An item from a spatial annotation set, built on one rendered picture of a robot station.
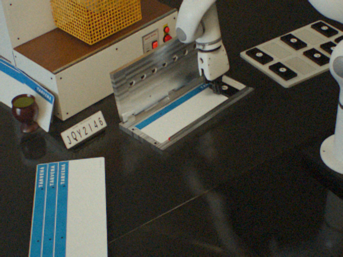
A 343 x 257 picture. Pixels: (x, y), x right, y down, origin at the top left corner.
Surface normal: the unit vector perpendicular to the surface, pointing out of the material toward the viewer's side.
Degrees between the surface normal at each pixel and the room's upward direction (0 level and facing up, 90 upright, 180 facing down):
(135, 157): 0
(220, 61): 78
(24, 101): 0
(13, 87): 63
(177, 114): 0
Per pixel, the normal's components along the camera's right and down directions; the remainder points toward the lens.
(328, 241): -0.04, -0.78
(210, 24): 0.60, 0.28
